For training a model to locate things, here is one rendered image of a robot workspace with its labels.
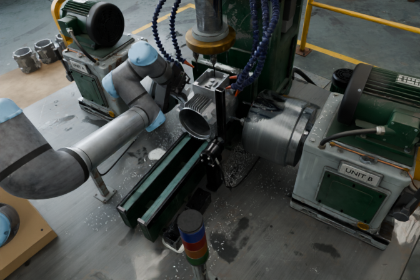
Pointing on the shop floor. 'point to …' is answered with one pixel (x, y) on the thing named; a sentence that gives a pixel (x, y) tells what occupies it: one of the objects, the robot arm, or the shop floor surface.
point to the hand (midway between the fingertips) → (183, 101)
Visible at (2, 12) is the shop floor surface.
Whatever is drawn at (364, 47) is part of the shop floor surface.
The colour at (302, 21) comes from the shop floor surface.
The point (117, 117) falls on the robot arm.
